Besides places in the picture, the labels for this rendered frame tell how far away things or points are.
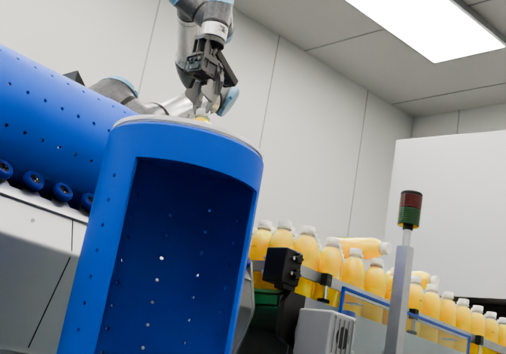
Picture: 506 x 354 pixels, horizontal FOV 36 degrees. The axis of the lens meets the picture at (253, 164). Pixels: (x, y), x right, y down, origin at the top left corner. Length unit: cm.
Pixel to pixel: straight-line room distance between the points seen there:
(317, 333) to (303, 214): 429
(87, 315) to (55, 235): 41
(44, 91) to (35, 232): 29
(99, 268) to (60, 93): 52
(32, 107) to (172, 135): 42
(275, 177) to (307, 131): 55
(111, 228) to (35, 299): 42
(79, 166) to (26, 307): 31
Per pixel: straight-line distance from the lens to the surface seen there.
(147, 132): 129
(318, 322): 198
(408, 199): 226
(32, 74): 165
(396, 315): 221
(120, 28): 532
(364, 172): 686
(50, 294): 167
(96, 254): 128
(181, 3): 234
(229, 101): 259
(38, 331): 169
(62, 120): 165
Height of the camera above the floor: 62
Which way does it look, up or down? 17 degrees up
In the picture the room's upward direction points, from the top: 10 degrees clockwise
